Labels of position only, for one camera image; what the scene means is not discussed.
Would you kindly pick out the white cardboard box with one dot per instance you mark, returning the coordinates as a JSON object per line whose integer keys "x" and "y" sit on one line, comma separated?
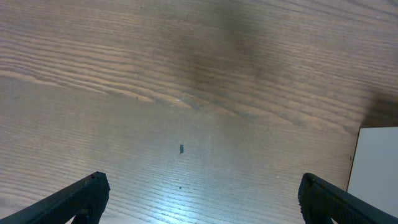
{"x": 373, "y": 176}

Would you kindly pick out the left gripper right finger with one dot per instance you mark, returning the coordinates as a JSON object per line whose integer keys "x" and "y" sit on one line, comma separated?
{"x": 324, "y": 203}

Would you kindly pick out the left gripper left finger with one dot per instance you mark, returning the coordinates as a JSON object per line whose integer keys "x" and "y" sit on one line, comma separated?
{"x": 81, "y": 202}

